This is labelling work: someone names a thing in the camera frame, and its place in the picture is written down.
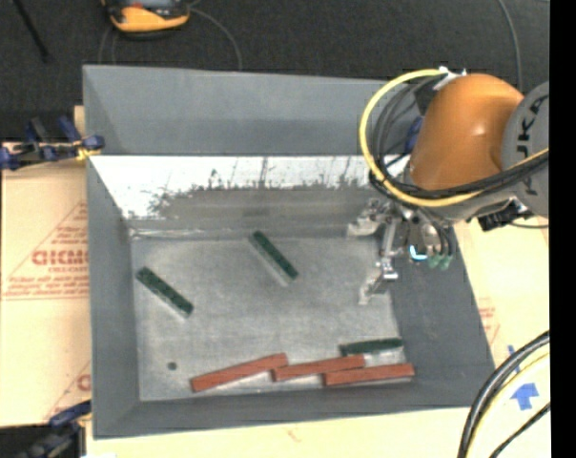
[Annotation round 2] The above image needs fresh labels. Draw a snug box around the black cylinder on white bracket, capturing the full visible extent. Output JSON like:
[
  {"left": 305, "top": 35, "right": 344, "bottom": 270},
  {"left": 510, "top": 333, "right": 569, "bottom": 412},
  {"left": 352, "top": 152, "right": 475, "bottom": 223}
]
[{"left": 477, "top": 199, "right": 533, "bottom": 232}]

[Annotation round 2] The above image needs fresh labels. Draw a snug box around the dark green flat block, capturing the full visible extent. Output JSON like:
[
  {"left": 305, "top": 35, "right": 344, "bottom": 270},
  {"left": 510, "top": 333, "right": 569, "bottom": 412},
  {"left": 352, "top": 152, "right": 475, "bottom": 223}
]
[
  {"left": 134, "top": 266, "right": 195, "bottom": 320},
  {"left": 339, "top": 337, "right": 405, "bottom": 358},
  {"left": 247, "top": 230, "right": 300, "bottom": 287}
]

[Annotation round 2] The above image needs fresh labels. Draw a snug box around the brown cardboard board, red print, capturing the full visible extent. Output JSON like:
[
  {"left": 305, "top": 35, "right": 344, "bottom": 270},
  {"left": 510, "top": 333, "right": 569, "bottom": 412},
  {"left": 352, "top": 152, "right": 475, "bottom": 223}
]
[{"left": 0, "top": 141, "right": 550, "bottom": 429}]

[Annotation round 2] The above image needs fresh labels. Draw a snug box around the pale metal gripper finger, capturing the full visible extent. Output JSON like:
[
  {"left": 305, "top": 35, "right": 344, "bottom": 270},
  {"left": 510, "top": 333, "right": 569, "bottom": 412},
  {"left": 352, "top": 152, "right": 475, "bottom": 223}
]
[
  {"left": 347, "top": 199, "right": 384, "bottom": 238},
  {"left": 358, "top": 260, "right": 400, "bottom": 306}
]

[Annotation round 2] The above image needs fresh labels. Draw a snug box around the red-brown flat block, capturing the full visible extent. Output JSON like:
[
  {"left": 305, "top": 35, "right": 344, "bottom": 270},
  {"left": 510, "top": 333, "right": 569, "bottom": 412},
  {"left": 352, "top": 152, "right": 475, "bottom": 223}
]
[
  {"left": 321, "top": 363, "right": 417, "bottom": 388},
  {"left": 189, "top": 352, "right": 290, "bottom": 394},
  {"left": 271, "top": 354, "right": 367, "bottom": 383}
]

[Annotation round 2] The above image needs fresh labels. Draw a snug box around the grey metal bin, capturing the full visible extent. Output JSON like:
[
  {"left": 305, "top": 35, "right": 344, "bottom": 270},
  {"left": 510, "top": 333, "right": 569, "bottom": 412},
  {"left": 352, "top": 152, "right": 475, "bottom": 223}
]
[{"left": 81, "top": 64, "right": 497, "bottom": 438}]

